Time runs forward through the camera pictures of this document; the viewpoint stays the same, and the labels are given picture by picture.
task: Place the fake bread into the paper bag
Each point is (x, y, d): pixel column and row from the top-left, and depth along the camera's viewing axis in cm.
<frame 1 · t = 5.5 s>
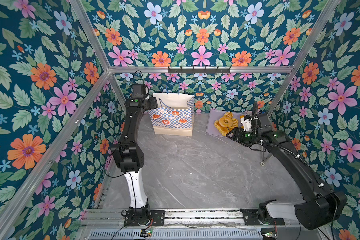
left hand: (152, 97, 88), fingers open
right hand: (230, 135, 76), fingers open
blue checkered paper bag: (174, 115, 92), point 22 cm above the table
lilac plastic tray: (215, 114, 121), on the table
ring donut fake bread: (226, 124, 107), point 7 cm above the table
braided pastry fake bread: (223, 130, 106), point 5 cm above the table
rear ridged fake bread: (229, 114, 117), point 4 cm above the table
metal tongs: (262, 163, 93), point 2 cm above the table

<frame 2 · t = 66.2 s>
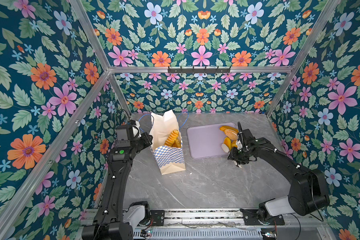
left hand: (153, 132, 73), fingers closed
right hand: (230, 157, 86), fingers open
blue checkered paper bag: (169, 159, 82), point 14 cm above the table
lilac plastic tray: (205, 141, 105), on the table
rear ridged fake bread: (171, 138, 98), point 8 cm above the table
flat orange fake bread: (227, 127, 108), point 5 cm above the table
brown sandwich fake bread: (231, 134, 100), point 8 cm above the table
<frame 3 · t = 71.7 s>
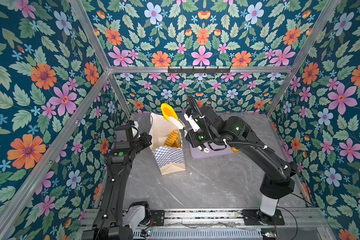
left hand: (152, 132, 73), fingers closed
right hand: (187, 135, 64), fingers closed
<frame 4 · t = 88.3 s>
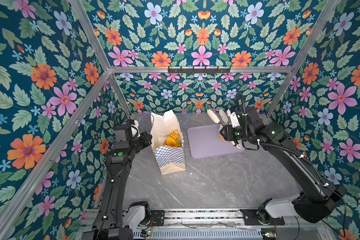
left hand: (153, 131, 72), fingers closed
right hand: (224, 129, 70), fingers open
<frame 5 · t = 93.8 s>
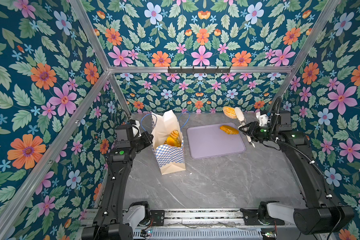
left hand: (154, 131, 73), fingers closed
right hand: (241, 128, 72), fingers open
